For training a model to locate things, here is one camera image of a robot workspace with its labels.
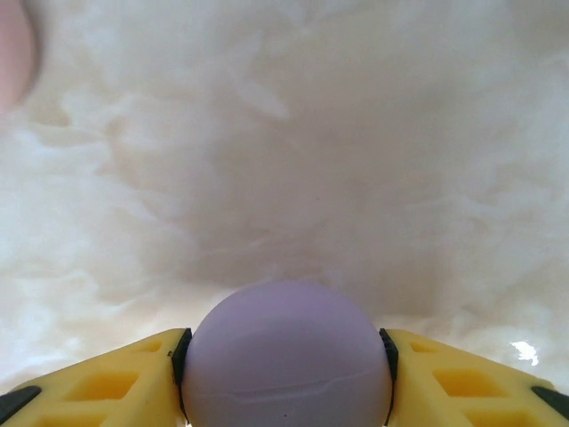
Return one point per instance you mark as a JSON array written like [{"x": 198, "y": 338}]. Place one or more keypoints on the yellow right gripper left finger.
[{"x": 89, "y": 391}]

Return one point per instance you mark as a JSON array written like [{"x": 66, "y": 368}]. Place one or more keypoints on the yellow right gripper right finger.
[{"x": 467, "y": 382}]

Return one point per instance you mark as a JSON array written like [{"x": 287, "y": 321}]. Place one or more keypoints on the purple earbud charging case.
[{"x": 284, "y": 347}]

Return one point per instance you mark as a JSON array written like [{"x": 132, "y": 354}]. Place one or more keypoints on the pink earbud charging case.
[{"x": 13, "y": 44}]

